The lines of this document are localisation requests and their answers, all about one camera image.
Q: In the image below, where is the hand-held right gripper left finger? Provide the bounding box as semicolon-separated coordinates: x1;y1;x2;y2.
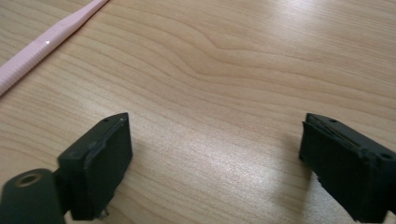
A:
57;112;134;221

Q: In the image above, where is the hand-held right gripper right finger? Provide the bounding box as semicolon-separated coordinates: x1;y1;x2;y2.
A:
299;112;396;224

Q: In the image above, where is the pink toothbrush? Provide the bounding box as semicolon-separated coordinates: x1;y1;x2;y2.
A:
0;0;110;97

